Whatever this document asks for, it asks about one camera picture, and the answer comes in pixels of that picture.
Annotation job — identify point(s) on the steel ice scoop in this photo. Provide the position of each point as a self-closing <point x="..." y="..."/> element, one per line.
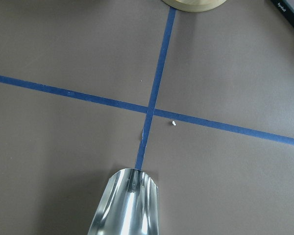
<point x="129" y="205"/>

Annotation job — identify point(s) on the round wooden stand base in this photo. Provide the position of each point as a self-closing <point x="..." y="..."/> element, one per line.
<point x="194" y="5"/>

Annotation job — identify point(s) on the black box with lettering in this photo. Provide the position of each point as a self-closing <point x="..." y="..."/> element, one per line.
<point x="286" y="8"/>

